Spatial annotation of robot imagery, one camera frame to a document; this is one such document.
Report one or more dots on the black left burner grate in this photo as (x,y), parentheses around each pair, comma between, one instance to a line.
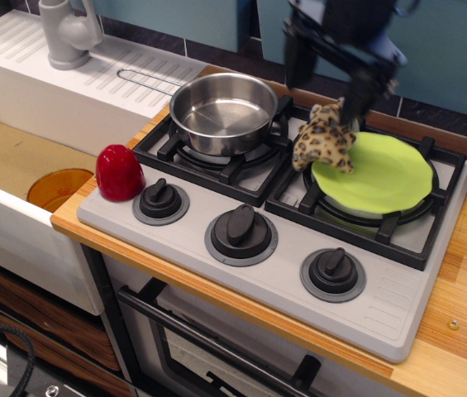
(247,178)

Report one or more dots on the grey toy stove top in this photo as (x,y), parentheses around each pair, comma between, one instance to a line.
(354,255)

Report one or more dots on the black right stove knob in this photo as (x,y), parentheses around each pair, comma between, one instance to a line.
(333,275)

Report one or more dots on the black stove knob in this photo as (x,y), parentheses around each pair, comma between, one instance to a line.
(333,275)
(241,237)
(160,204)

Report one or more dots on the black middle stove knob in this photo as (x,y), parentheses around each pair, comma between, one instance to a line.
(241,237)

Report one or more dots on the white toy sink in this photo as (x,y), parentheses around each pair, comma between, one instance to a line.
(52,120)

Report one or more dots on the leopard print stuffed cheetah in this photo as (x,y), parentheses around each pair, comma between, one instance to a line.
(324,140)

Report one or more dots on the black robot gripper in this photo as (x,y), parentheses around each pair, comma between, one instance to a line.
(352,36)

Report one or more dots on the grey toy faucet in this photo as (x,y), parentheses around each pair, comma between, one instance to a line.
(69,37)

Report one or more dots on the toy oven door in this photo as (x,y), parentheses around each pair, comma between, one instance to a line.
(144,302)

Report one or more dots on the wooden drawer fronts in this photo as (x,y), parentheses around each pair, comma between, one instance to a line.
(66,339)

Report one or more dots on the black burner grate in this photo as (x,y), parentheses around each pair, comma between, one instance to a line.
(407,237)
(247,178)

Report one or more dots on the black right burner grate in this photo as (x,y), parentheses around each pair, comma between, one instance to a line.
(407,237)

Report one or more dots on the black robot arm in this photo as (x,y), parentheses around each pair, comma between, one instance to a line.
(402,6)

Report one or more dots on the orange sink drain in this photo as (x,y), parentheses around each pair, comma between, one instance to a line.
(52,190)

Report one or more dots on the stainless steel pot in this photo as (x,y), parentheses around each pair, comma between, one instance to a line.
(221,115)

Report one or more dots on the black left stove knob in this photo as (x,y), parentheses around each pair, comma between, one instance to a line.
(160,204)

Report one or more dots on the green plastic plate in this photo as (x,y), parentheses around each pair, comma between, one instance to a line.
(389,175)

